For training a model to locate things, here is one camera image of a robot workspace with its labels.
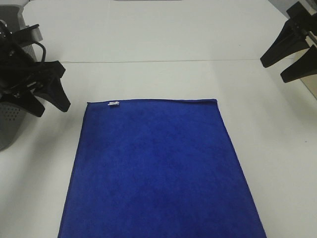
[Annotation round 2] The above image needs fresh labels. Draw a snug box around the blue microfiber towel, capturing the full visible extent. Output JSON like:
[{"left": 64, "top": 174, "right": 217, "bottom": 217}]
[{"left": 58, "top": 99, "right": 266, "bottom": 238}]

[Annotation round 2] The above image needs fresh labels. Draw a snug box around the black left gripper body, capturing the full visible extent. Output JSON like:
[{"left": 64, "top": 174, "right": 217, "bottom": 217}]
[{"left": 0, "top": 22, "right": 65, "bottom": 98}]

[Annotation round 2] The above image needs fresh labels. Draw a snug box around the grey perforated plastic basket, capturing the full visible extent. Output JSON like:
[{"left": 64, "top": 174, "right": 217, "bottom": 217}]
[{"left": 0, "top": 1, "right": 27, "bottom": 150}]

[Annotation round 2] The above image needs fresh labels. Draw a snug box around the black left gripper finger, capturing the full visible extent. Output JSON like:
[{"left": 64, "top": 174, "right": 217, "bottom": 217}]
[
  {"left": 0, "top": 92, "right": 45, "bottom": 118},
  {"left": 34, "top": 77, "right": 71, "bottom": 112}
]

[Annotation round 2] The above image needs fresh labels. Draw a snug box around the beige box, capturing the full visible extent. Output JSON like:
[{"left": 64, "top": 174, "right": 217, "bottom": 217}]
[{"left": 291, "top": 35, "right": 317, "bottom": 99}]

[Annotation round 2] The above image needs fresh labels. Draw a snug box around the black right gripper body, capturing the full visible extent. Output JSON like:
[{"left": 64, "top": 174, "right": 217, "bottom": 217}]
[{"left": 286, "top": 1, "right": 317, "bottom": 49}]

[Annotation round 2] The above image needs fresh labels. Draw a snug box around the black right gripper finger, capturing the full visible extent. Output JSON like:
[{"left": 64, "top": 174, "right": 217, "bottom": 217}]
[
  {"left": 260, "top": 19, "right": 309, "bottom": 67},
  {"left": 280, "top": 45, "right": 317, "bottom": 83}
]

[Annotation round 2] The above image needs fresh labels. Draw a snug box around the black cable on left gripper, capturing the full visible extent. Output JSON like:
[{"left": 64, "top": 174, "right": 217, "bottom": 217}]
[{"left": 29, "top": 42, "right": 47, "bottom": 65}]

